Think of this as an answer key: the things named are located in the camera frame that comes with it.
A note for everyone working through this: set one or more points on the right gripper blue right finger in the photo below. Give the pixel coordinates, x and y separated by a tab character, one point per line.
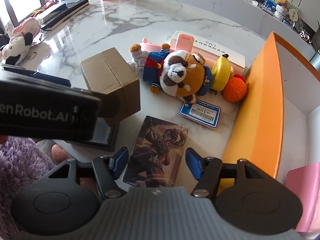
195	163

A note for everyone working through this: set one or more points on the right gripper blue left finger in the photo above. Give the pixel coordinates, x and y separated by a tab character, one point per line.
118	162

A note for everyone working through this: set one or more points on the brown cardboard box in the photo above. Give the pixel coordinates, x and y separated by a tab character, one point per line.
112	80

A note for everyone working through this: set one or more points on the person left hand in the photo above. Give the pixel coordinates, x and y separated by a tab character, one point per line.
60	153

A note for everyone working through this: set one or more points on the illustrated card box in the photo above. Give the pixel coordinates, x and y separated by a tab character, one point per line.
156	156

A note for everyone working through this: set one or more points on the pink blue barcode card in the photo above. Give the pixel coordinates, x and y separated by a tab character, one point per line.
202	113

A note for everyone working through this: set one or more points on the purple fuzzy sleeve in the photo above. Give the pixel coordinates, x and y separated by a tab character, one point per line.
12	180

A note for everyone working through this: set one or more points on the cow plush toy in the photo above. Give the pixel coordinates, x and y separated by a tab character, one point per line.
20	42

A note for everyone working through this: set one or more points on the orange crochet fruit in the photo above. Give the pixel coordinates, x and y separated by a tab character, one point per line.
235	89

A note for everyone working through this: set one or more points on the red panda plush toy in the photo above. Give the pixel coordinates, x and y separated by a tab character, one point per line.
180	74

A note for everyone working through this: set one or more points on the orange storage box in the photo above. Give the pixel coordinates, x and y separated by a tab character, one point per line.
271	126

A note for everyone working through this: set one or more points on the black keyboard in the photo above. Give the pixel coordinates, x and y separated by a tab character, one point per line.
65	14

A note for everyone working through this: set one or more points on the pink pouch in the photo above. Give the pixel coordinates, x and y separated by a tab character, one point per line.
304	182

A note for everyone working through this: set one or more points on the white flat box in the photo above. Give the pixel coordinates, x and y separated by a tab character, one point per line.
212	47

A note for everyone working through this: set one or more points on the pink phone stand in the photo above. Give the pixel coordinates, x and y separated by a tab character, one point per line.
178	41

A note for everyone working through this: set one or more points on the bear plush on cabinet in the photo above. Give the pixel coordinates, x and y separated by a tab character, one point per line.
281	9

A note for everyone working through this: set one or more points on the small grey bear keychain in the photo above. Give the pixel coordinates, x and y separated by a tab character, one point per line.
138	58

